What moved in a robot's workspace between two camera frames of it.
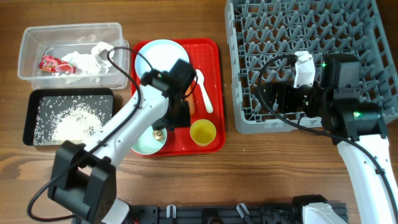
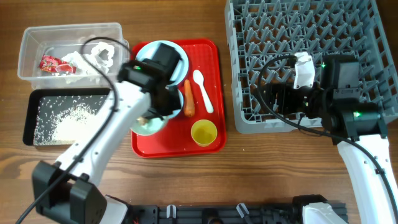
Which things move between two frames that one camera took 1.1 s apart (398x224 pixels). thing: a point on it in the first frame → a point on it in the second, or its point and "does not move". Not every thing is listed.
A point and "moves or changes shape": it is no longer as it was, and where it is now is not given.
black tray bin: x=55 y=116 does not move
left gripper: x=185 y=119 → x=176 y=105
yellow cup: x=203 y=132 does not move
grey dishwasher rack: x=265 y=35 does not move
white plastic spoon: x=207 y=101 does not move
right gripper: x=270 y=97 does not move
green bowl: x=147 y=144 moves or changes shape
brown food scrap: x=158 y=135 moves or changes shape
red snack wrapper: x=50 y=64 does not move
